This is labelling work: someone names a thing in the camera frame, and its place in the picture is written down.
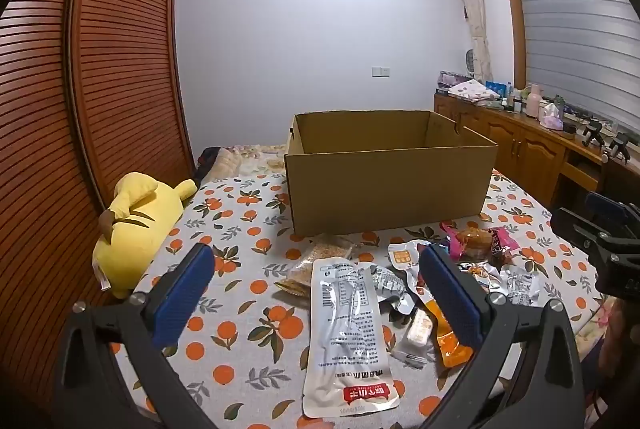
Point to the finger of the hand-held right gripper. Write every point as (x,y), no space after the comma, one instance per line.
(575,224)
(597,204)

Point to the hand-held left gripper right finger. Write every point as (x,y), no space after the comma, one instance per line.
(450,299)

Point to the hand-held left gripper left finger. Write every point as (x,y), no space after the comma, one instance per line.
(182,294)

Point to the orange white chicken feet packet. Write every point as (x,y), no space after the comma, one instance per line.
(450,344)

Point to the large white snack packet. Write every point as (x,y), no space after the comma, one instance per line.
(345,339)

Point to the cardboard box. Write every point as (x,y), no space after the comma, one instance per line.
(390,189)

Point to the small clear cake packet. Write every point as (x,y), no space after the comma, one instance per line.
(417,331)

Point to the crumpled silver snack packet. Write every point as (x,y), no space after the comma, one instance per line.
(520,285)
(390,286)

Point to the pink edged bun packet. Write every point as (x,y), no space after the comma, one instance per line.
(472,241)

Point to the orange print bed sheet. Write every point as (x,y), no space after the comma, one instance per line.
(240,339)

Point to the dark red snack packet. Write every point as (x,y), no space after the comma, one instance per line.
(501,241)

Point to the yellow plush toy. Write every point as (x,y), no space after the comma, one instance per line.
(135,229)

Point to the wooden cabinet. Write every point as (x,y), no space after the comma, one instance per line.
(530,149)

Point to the purple tissue pack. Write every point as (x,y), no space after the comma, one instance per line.
(552,118)

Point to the yellow biscuit packet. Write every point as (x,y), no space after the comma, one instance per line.
(292,287)

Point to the pink bottle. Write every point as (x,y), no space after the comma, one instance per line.
(533,103)

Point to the clear grainy cracker packet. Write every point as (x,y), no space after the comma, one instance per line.
(325,254)

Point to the dark cloth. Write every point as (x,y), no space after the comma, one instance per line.
(210,159)

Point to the floral blanket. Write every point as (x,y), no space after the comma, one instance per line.
(250,156)

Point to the blue box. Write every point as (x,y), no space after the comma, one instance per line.
(496,87)

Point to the folded floral cloth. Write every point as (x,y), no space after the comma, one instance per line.
(472,90)

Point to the grey window blind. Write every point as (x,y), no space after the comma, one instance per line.
(575,19)

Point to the purple patterned bag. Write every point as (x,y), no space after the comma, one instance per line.
(450,80)

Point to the small white fan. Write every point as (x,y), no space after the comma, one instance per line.
(471,59)

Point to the cream curtain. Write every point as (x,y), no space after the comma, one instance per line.
(475,9)

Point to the wooden louvered wardrobe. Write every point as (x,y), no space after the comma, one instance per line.
(110,59)

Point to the white wall switch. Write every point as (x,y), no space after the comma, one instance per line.
(381,71)

